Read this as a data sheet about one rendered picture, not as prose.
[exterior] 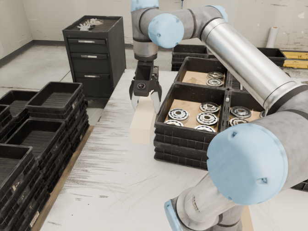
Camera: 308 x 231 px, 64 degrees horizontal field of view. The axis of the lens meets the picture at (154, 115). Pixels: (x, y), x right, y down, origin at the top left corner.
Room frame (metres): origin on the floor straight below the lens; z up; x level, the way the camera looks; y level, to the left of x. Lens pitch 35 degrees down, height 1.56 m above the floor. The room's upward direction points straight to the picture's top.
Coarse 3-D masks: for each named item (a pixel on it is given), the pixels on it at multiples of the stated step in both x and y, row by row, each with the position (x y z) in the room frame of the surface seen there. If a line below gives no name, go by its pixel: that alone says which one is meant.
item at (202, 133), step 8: (208, 88) 1.15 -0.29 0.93; (216, 88) 1.15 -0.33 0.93; (168, 96) 1.06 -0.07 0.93; (224, 104) 0.99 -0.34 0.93; (160, 112) 0.92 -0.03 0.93; (224, 112) 0.92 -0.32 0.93; (224, 120) 0.86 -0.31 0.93; (160, 128) 0.83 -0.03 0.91; (168, 128) 0.82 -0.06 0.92; (176, 128) 0.81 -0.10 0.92; (184, 128) 0.80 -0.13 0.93; (192, 128) 0.80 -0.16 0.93; (224, 128) 0.80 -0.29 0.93; (208, 136) 0.77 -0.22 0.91
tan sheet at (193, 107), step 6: (174, 102) 1.17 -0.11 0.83; (180, 102) 1.17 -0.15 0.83; (186, 102) 1.17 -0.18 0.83; (192, 102) 1.17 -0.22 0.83; (174, 108) 1.11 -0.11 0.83; (180, 108) 1.11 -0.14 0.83; (186, 108) 1.11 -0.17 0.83; (192, 108) 1.11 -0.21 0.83; (198, 108) 1.11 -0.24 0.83; (192, 114) 1.05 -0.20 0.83; (192, 120) 1.00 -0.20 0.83; (186, 126) 0.95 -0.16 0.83; (192, 126) 0.95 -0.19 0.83; (216, 126) 0.95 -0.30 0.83
